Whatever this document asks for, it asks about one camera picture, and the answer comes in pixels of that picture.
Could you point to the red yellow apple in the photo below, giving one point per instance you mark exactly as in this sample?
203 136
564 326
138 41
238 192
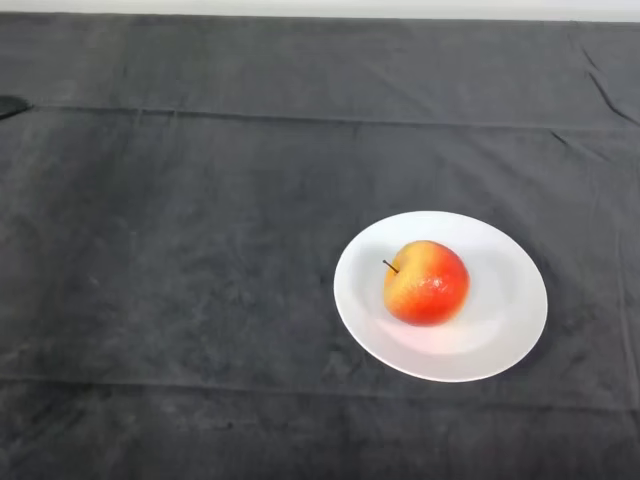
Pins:
430 290

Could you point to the white round plate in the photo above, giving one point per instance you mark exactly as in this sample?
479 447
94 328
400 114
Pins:
500 340

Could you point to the black table cloth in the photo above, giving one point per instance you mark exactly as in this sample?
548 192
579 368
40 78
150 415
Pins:
150 300

